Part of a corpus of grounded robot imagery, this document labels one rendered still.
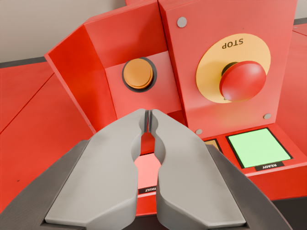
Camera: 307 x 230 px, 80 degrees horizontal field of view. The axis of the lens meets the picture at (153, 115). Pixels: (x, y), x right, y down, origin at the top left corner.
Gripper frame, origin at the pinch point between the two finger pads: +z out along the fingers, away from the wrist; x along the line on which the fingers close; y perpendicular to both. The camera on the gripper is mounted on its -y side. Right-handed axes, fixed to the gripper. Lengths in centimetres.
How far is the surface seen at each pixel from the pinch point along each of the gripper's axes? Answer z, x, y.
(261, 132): 6.6, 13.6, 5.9
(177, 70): 6.7, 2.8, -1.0
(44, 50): 85, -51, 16
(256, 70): 4.0, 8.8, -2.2
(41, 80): 54, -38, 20
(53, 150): 18.0, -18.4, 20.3
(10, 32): 84, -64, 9
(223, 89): 4.3, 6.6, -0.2
